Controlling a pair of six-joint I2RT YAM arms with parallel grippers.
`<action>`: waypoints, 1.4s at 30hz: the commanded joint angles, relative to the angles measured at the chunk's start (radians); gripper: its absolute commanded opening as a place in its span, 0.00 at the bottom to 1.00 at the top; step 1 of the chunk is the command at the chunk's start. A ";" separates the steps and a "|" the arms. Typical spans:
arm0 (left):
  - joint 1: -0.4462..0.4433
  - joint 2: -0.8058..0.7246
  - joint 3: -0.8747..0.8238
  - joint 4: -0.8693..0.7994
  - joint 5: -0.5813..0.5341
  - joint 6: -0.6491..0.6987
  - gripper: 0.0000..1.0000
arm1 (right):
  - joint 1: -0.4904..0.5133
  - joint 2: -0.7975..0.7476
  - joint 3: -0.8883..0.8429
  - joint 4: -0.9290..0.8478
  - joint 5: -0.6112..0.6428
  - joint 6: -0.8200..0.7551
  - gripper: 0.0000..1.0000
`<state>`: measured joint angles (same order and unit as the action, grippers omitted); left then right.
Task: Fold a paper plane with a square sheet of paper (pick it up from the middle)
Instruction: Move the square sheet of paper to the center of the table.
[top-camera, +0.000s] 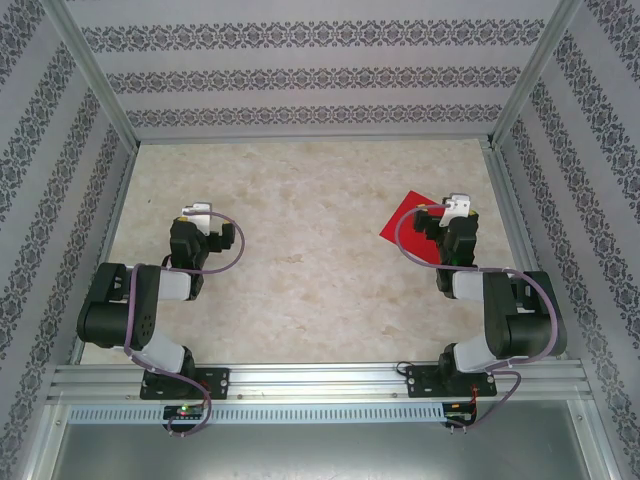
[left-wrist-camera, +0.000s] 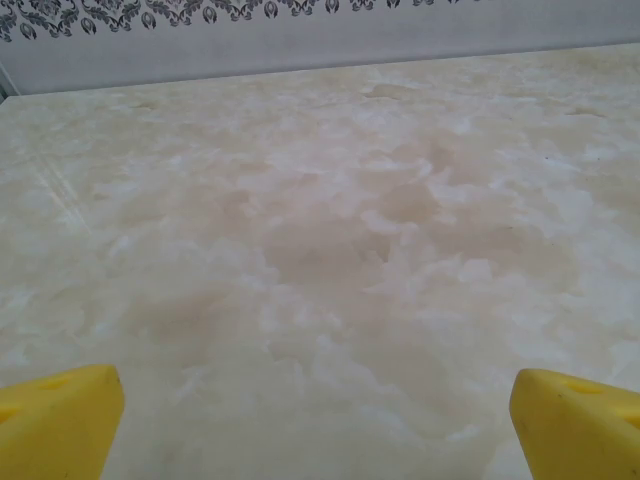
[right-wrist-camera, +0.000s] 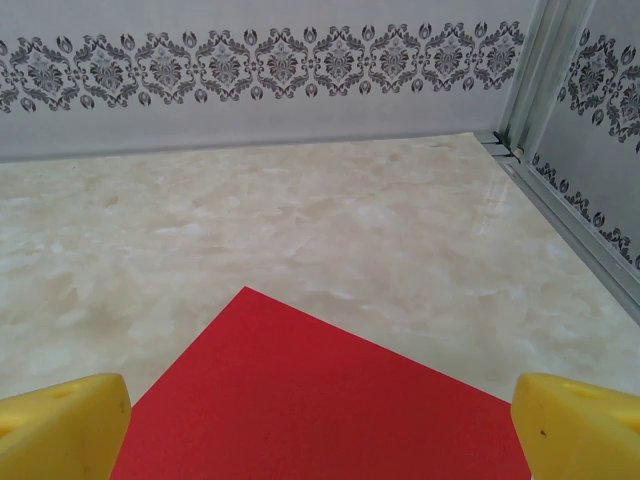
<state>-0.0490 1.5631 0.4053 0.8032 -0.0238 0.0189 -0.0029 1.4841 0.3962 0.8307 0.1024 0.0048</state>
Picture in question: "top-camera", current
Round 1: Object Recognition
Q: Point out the red square paper sheet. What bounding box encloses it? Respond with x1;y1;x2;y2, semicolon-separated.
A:
378;190;449;266

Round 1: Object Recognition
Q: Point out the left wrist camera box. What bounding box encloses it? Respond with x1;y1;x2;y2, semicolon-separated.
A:
191;201;215;237

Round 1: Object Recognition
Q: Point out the aluminium table side rail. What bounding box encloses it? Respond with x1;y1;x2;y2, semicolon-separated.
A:
482;139;569;361
67;142;141;366

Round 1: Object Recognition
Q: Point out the aluminium frame cross beam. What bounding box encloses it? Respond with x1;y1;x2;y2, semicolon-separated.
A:
134;132;494;146

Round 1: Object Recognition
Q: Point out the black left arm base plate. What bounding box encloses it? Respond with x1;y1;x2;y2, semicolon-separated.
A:
139;367;231;401

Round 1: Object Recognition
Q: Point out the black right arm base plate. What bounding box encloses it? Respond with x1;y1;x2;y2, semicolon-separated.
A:
404;363;499;400

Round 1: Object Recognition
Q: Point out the aluminium frame post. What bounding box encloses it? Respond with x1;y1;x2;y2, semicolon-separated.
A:
489;0;585;149
42;0;141;149

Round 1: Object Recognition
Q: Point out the aluminium mounting rail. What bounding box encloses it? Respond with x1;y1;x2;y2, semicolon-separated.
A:
47;362;594;404

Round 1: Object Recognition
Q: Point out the slotted grey cable duct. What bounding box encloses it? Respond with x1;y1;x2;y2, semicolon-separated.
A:
67;403;446;425

